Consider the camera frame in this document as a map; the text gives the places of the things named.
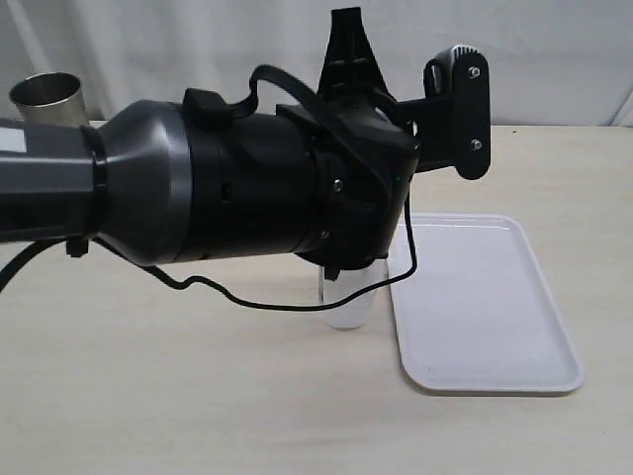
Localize white backdrop curtain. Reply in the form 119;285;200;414
1;1;632;126

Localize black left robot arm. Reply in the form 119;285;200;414
1;7;418;272

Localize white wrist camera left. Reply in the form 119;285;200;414
380;43;493;180

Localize stainless steel cup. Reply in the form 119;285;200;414
9;72;89;128

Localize white plastic tray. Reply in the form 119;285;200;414
391;213;585;395

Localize clear plastic container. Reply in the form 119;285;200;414
316;256;392;331

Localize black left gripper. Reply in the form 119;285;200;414
276;7;419;281

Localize black camera cable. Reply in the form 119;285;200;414
0;62;420;314

